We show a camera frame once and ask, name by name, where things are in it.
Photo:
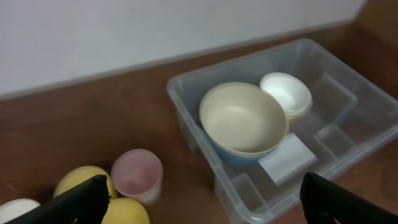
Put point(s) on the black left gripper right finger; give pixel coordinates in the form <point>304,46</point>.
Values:
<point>325,202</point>

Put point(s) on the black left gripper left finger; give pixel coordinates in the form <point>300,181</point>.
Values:
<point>86,202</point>

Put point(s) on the yellow small bowl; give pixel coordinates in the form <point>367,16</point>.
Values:
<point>292,117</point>

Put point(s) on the white small bowl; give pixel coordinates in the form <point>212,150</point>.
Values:
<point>291,93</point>

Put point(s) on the beige large bowl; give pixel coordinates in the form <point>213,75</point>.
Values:
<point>243,120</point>

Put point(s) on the clear plastic storage container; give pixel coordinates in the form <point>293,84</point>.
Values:
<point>350,118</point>

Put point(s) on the yellow plastic cup rear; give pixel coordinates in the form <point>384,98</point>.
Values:
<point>80,175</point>

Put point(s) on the yellow plastic cup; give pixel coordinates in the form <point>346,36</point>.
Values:
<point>125,211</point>
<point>80,175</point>

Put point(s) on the yellow plastic cup front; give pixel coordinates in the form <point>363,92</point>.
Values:
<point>125,211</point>

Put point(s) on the white label sticker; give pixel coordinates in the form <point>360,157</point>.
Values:
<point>290,158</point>

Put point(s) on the pink plastic cup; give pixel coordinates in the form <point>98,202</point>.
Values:
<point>138,174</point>

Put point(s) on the cream plastic cup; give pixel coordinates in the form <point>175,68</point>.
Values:
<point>16,208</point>

